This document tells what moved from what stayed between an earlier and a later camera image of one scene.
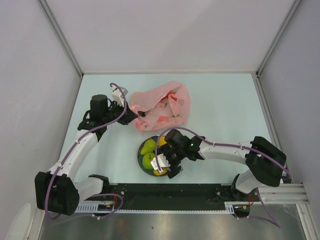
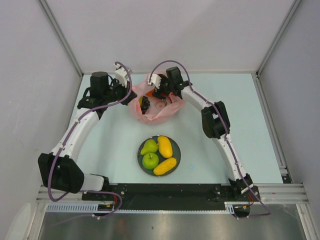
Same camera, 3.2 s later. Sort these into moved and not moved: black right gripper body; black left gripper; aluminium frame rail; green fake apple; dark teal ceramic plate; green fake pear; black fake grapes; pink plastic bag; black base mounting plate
Moved: black left gripper; pink plastic bag; black fake grapes; black right gripper body
Not moved: green fake pear; dark teal ceramic plate; green fake apple; black base mounting plate; aluminium frame rail
